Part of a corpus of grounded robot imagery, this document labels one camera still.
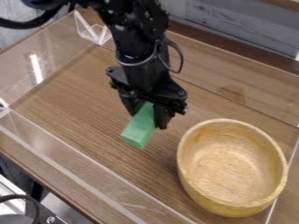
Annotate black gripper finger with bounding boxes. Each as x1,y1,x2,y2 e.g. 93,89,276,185
120,95,145,116
153,104,174,130

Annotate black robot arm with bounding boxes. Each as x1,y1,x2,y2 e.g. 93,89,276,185
21,0,186,130

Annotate clear acrylic corner bracket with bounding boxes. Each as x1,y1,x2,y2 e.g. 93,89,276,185
73,10,112,46

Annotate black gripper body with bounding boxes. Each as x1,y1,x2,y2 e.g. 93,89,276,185
106,55,186,115

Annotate green rectangular block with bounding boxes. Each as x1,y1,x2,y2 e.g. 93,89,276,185
121,102,154,149

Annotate black cable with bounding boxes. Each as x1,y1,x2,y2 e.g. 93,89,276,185
0,3,62,30

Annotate clear acrylic wall enclosure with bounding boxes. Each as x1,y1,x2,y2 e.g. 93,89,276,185
0,16,299,224

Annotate light wooden bowl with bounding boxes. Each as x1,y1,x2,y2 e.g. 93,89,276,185
176,118,288,218

